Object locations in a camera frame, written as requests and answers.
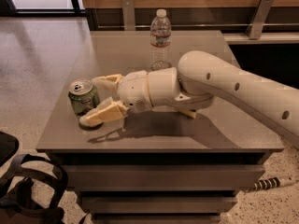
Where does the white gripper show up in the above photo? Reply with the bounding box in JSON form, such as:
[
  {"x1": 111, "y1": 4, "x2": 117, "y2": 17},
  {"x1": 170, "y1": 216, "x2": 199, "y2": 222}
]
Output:
[{"x1": 79, "y1": 71, "x2": 152, "y2": 127}]

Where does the green soda can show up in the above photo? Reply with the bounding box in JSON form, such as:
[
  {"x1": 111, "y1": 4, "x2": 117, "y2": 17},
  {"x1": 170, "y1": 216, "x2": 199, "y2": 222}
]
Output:
[{"x1": 68, "y1": 78, "x2": 100, "y2": 118}]

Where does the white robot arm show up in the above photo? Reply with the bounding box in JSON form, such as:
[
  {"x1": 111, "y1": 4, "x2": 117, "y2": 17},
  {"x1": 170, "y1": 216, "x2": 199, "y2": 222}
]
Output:
[{"x1": 79, "y1": 50, "x2": 299, "y2": 145}]

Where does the clear plastic water bottle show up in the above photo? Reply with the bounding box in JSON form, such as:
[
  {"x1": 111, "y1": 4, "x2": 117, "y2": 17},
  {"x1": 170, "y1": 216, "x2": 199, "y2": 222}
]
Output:
[{"x1": 149, "y1": 9, "x2": 172, "y2": 71}]

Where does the green and yellow sponge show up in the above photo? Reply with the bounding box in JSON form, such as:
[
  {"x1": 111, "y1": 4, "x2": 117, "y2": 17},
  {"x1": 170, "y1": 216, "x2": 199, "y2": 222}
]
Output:
[{"x1": 176, "y1": 109, "x2": 197, "y2": 119}]

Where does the grey drawer cabinet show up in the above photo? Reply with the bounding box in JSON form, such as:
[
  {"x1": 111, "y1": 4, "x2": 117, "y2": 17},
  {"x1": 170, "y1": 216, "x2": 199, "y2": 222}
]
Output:
[{"x1": 36, "y1": 30, "x2": 285, "y2": 224}]

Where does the black chair seat edge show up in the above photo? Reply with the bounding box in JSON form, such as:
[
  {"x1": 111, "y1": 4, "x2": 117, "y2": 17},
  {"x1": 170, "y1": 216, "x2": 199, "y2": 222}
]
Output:
[{"x1": 0, "y1": 132, "x2": 19, "y2": 167}]

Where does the grey side shelf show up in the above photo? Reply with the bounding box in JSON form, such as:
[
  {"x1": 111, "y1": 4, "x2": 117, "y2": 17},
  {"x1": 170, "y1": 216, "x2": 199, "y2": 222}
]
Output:
[{"x1": 223, "y1": 32, "x2": 299, "y2": 45}]

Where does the black white striped stick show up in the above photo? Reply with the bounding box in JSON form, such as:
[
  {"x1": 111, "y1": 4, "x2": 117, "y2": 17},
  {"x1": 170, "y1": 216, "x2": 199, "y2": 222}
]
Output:
[{"x1": 250, "y1": 176, "x2": 296, "y2": 191}]

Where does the left metal wall bracket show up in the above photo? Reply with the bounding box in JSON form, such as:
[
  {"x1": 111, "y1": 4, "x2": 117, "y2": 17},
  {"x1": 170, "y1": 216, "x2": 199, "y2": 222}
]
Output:
[{"x1": 121, "y1": 0, "x2": 135, "y2": 31}]

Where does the metal wall bracket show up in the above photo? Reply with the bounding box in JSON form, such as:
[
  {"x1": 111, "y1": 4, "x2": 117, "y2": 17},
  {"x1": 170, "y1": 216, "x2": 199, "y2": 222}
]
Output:
[
  {"x1": 246, "y1": 0, "x2": 275, "y2": 40},
  {"x1": 121, "y1": 0, "x2": 135, "y2": 31}
]

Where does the black bag with straps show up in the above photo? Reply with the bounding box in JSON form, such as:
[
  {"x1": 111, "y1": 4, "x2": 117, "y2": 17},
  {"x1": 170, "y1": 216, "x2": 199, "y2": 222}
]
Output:
[{"x1": 0, "y1": 154, "x2": 68, "y2": 224}]

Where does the right metal wall bracket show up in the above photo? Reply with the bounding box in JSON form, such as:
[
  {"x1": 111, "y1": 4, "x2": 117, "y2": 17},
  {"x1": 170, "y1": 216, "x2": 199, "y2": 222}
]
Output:
[{"x1": 246, "y1": 0, "x2": 275, "y2": 40}]

